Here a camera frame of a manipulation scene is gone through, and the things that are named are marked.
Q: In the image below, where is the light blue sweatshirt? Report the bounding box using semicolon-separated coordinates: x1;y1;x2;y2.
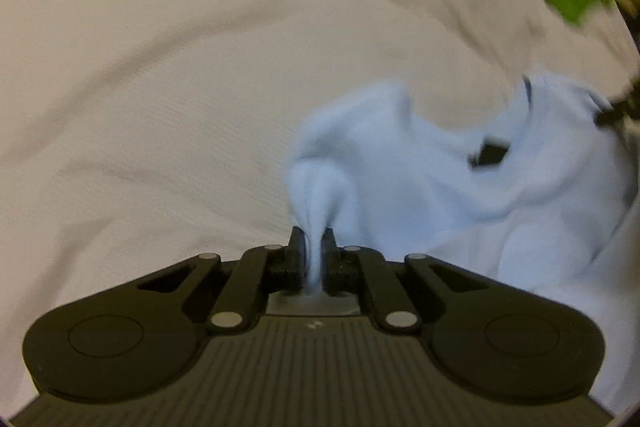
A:
286;74;639;413

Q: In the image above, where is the grey bed sheet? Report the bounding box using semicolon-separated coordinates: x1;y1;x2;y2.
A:
0;0;640;348

